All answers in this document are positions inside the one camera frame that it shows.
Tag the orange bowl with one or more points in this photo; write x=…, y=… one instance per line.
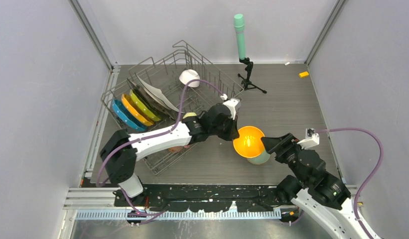
x=249, y=143

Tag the blue polka dot plate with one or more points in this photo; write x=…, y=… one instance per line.
x=125, y=116

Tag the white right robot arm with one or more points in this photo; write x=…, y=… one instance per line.
x=322, y=196

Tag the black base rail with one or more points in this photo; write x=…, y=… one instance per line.
x=209, y=198

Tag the white bowl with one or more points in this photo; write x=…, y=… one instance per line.
x=188, y=75

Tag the grey wire dish rack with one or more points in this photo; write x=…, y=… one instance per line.
x=162, y=72

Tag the yellow green mug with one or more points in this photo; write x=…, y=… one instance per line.
x=189, y=114

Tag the orange polka dot plate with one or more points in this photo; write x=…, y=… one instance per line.
x=129, y=105

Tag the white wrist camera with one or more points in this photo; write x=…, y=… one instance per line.
x=311, y=139
x=233, y=105

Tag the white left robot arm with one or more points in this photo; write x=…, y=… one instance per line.
x=123, y=150

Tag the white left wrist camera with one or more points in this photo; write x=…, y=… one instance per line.
x=233, y=105

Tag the green polka dot plate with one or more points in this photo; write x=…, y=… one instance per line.
x=140, y=104

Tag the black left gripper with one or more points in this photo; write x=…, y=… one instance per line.
x=233, y=133

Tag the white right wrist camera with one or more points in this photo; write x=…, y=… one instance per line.
x=311, y=139

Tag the pale green celadon bowl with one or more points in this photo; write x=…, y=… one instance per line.
x=260, y=159

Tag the square floral plate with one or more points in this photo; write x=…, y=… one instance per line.
x=150, y=103

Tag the small yellow block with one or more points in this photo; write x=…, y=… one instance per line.
x=304, y=74

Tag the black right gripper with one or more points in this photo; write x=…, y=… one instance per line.
x=279, y=145

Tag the green microphone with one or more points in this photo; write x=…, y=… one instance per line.
x=239, y=27

